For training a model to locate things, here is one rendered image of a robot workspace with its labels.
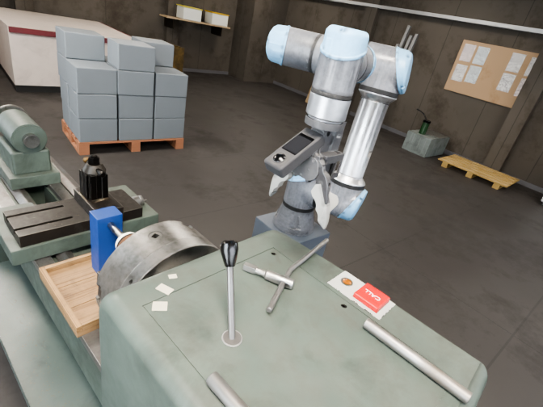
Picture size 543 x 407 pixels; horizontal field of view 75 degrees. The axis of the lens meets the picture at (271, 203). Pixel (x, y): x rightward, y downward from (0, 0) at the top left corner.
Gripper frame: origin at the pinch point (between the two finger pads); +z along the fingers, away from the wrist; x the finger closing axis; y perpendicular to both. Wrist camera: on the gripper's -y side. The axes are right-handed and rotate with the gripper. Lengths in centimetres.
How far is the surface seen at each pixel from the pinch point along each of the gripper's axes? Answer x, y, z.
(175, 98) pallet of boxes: 339, 195, 74
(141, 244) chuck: 26.8, -18.5, 18.1
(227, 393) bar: -16.5, -29.1, 12.8
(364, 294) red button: -17.2, 9.1, 13.7
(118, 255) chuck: 29.2, -23.0, 21.2
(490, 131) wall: 100, 715, 72
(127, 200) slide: 87, 8, 43
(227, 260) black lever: -2.4, -19.2, 2.8
